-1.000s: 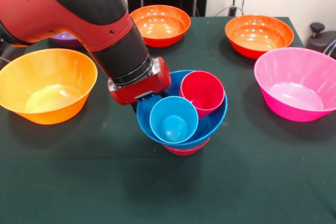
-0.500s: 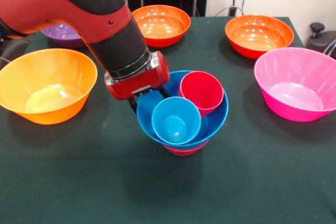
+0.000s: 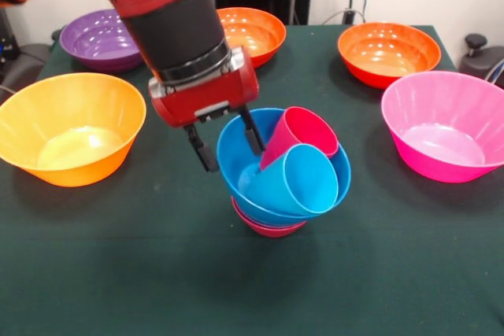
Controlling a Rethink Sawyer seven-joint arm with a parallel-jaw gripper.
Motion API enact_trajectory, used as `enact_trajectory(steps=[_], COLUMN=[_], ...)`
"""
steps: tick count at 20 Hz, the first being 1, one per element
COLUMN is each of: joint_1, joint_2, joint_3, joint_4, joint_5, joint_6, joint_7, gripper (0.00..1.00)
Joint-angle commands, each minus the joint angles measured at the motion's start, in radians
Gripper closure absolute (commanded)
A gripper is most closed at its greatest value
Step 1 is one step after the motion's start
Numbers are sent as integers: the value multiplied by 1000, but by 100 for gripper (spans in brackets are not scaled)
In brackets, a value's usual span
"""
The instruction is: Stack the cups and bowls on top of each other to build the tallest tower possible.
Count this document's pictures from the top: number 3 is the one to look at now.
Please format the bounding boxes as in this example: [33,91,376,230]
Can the large pink plastic bowl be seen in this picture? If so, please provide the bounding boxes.
[381,70,504,184]

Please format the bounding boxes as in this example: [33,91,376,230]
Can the orange plastic bowl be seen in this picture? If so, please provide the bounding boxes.
[337,22,442,90]
[216,7,287,69]

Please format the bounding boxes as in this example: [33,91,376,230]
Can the dark green tablecloth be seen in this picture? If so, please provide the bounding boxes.
[0,23,504,336]

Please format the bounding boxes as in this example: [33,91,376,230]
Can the red plastic cup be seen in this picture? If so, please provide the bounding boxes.
[259,106,340,172]

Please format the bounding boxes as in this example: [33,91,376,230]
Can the purple plastic bowl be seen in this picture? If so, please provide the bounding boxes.
[58,8,145,74]

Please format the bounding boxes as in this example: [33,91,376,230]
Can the large yellow-orange plastic bowl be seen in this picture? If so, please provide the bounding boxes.
[0,72,147,188]

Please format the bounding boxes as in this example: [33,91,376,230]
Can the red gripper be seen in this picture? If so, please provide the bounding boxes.
[150,46,265,174]

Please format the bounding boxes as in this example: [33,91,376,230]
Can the black equipment box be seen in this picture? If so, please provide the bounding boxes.
[0,7,20,81]

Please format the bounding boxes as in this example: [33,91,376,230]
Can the opaque blue plastic bowl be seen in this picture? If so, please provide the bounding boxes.
[216,107,352,227]

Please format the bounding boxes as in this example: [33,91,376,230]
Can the black round equipment with knob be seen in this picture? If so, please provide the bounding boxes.
[458,33,504,91]

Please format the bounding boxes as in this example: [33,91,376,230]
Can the blue plastic cup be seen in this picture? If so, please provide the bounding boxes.
[246,143,340,216]

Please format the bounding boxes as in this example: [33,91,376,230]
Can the small red plastic bowl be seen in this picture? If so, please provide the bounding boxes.
[231,196,308,239]

